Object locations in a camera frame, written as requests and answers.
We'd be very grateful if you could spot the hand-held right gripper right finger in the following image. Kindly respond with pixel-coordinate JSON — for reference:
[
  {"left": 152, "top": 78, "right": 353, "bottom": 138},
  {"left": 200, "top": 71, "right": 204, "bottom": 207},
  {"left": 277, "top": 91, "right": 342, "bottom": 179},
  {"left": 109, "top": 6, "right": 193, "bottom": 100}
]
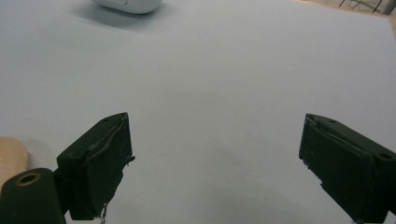
[{"left": 298, "top": 113, "right": 396, "bottom": 224}]

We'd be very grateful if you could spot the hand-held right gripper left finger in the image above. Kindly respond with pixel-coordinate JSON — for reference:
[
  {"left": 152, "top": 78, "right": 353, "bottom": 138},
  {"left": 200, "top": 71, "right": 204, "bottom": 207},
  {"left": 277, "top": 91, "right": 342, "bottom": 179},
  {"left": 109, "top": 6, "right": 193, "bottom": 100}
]
[{"left": 56, "top": 112, "right": 136, "bottom": 221}]

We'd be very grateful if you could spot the white rounded plastic object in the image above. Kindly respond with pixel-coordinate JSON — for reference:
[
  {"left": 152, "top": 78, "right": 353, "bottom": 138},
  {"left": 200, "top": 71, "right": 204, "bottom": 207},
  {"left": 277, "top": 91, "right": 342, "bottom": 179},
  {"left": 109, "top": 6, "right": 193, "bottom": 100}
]
[{"left": 92, "top": 0, "right": 163, "bottom": 15}]

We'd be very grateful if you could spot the metal stand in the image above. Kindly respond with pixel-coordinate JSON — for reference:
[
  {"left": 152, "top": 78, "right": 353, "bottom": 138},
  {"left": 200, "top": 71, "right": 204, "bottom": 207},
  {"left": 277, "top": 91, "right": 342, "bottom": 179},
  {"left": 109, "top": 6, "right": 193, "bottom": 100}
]
[{"left": 338, "top": 0, "right": 396, "bottom": 16}]

